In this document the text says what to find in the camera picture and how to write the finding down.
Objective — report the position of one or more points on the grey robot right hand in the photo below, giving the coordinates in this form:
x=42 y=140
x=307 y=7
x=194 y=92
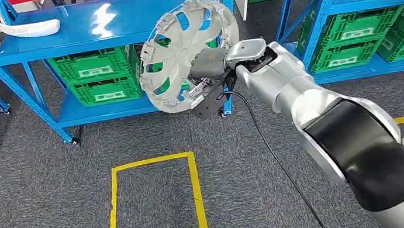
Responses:
x=208 y=63

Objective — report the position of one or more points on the grey wheel hubcap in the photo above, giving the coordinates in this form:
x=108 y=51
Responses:
x=180 y=55

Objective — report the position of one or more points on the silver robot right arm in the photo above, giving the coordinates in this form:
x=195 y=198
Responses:
x=367 y=153

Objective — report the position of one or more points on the white plastic trim part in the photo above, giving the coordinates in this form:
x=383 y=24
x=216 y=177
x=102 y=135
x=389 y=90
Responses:
x=31 y=30

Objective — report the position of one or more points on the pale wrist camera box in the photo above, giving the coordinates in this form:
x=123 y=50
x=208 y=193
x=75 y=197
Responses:
x=246 y=50

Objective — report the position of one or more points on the black wrist bracket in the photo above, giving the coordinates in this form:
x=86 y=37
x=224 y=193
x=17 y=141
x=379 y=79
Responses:
x=211 y=108

